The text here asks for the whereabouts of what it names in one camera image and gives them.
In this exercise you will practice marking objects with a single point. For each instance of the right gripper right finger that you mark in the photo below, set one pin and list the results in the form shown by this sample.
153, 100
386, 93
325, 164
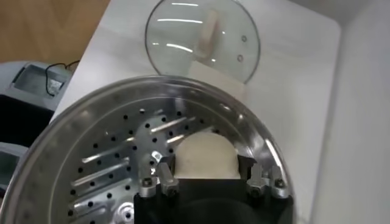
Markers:
257, 181

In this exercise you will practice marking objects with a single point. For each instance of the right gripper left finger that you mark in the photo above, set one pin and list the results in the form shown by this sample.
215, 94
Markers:
167, 179

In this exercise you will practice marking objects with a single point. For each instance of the white steamed baozi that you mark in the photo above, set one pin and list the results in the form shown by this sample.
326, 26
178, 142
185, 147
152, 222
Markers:
207, 155

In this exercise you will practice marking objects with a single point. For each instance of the round glass pot lid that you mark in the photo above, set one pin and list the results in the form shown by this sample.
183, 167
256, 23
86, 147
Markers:
182, 33

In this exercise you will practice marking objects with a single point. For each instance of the perforated steel steamer basket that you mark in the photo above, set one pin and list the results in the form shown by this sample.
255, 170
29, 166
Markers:
91, 146

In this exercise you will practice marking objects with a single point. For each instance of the grey robot torso housing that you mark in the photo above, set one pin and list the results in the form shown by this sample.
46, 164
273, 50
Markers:
30, 82

